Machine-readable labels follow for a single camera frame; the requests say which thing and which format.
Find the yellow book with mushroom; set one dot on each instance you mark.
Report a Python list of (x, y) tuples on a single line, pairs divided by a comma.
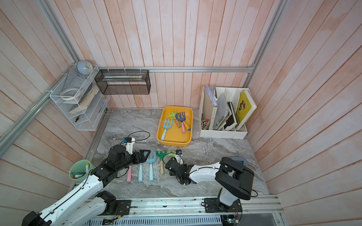
[(245, 108)]

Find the grey round clock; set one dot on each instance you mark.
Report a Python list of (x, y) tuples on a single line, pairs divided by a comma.
[(84, 67)]

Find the white papers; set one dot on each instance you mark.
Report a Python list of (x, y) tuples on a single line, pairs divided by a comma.
[(211, 92)]

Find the light green rake wooden handle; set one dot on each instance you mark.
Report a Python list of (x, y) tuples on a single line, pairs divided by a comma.
[(173, 115)]

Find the white plastic file organizer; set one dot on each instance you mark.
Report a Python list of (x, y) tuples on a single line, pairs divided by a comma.
[(207, 111)]

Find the yellow plastic storage box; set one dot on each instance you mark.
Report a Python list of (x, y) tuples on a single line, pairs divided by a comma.
[(174, 136)]

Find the black mesh wall basket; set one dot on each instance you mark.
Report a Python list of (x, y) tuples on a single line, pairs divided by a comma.
[(123, 82)]

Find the blue grey small device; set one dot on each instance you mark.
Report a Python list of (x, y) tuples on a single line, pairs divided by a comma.
[(241, 160)]

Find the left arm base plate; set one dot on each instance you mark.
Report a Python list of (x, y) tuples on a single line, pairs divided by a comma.
[(118, 208)]

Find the white wire mesh shelf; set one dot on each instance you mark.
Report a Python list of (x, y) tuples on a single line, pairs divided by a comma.
[(79, 97)]

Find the green plastic cup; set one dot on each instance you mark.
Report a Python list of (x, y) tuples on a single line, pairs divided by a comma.
[(80, 170)]

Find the light blue fork white handle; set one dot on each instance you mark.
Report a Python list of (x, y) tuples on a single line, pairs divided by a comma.
[(150, 160)]

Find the dark green rake wooden handle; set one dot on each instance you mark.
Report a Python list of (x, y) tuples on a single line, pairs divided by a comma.
[(161, 155)]

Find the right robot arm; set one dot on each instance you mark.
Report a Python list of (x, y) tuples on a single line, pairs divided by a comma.
[(235, 178)]

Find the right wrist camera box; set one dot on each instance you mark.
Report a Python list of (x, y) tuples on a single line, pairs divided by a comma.
[(178, 156)]

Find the roll of tape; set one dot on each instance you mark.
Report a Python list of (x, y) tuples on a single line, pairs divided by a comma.
[(70, 94)]

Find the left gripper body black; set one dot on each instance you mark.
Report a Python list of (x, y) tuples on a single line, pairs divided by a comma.
[(130, 159)]

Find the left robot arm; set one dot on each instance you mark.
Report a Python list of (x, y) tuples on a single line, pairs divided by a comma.
[(88, 199)]

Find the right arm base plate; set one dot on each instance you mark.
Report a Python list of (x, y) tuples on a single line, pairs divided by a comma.
[(213, 205)]

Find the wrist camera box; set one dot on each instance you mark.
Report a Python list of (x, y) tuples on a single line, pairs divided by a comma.
[(178, 156), (129, 142)]

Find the wooden board on shelf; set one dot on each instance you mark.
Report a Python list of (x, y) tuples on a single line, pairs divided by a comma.
[(86, 99)]

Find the black tablet in organizer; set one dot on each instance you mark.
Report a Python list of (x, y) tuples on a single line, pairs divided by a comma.
[(231, 122)]

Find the purple fork pink handle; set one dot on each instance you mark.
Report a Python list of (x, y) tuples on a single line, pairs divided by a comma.
[(129, 175)]

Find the grey folder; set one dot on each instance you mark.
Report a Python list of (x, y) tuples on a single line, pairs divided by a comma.
[(222, 112)]

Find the light blue trowel white handle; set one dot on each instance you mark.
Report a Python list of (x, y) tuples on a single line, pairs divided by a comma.
[(166, 126)]

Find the light green rake wood handle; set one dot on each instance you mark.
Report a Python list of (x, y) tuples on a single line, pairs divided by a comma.
[(171, 154)]

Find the light blue fork teal handle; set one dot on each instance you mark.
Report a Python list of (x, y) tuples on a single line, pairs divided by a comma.
[(140, 175)]

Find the dark blue rake yellow handle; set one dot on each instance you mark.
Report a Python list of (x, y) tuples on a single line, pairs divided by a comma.
[(186, 125)]

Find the purple rake pink handle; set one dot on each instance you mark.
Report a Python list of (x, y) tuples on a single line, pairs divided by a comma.
[(181, 117)]

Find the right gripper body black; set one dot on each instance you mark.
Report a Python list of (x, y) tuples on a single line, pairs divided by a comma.
[(180, 178)]

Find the aluminium frame rail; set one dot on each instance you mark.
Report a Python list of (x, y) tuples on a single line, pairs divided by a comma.
[(16, 130)]

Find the bundle of pens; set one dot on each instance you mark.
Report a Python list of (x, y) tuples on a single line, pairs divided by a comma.
[(205, 124)]

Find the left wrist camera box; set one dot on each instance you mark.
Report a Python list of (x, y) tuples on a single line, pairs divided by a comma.
[(129, 142)]

